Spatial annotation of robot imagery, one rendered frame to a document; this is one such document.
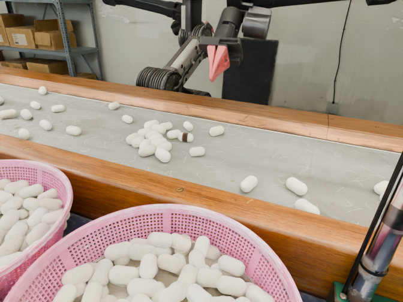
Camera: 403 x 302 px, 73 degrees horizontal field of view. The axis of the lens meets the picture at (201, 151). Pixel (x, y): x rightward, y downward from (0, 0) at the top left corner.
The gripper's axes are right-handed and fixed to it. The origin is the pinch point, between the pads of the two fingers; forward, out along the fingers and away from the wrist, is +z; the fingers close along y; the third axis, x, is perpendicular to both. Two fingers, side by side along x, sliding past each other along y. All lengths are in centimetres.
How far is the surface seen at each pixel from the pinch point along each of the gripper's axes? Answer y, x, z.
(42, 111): -42.6, -0.3, 16.4
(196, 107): -4.8, 8.3, 3.9
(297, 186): 22.6, -7.9, 24.1
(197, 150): 3.9, -4.8, 20.3
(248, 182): 15.4, -9.7, 25.7
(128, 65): -155, 152, -113
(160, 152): -1.7, -8.0, 23.3
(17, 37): -245, 103, -96
